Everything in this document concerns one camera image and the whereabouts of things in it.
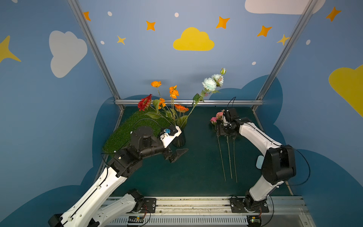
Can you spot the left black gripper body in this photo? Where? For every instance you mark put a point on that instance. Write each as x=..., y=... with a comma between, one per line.
x=168, y=152

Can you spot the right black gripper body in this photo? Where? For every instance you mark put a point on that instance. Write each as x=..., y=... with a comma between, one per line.
x=223, y=130

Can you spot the magenta rose stem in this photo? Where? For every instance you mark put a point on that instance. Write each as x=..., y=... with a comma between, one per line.
x=214, y=122

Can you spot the peach pink rose stem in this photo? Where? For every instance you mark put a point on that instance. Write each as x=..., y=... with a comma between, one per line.
x=234, y=160

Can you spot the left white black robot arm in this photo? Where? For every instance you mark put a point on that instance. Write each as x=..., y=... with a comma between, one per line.
x=88, y=210

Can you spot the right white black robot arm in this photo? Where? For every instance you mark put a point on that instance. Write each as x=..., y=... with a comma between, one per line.
x=278, y=160

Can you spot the dark glass vase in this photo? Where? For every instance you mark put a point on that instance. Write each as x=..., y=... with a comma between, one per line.
x=180, y=140

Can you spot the orange gerbera flower stem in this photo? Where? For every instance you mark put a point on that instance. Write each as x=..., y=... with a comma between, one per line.
x=181, y=114

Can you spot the light blue garden trowel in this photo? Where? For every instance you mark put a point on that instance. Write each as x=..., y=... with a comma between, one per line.
x=259, y=162

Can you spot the pale blue white flower stem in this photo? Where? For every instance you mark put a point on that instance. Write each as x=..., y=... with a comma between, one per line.
x=210, y=86

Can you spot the green artificial grass mat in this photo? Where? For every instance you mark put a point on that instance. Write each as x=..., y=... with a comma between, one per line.
x=131, y=119

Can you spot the dark red flower stem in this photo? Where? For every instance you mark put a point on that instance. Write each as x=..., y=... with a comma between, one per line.
x=155, y=108

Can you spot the orange poppy flower stem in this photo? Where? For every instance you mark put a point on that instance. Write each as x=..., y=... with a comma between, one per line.
x=173, y=93

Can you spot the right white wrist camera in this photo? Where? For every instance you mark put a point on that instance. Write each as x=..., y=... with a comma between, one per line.
x=224, y=120

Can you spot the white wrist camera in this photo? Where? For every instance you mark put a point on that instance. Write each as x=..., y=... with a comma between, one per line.
x=169, y=134
x=224, y=120

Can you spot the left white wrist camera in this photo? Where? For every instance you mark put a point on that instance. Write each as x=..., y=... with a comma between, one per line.
x=169, y=134

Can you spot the aluminium frame back bar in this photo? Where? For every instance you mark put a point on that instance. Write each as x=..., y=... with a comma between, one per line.
x=206, y=102

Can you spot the aluminium frame right post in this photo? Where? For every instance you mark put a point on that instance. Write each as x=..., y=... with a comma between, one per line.
x=297, y=31

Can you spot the aluminium frame post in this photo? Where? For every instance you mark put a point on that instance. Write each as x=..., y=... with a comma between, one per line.
x=83, y=23
x=297, y=31

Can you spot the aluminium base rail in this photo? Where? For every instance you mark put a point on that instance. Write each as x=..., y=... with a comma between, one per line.
x=215, y=211

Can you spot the aluminium frame left post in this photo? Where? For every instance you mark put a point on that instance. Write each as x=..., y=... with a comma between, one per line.
x=83, y=23

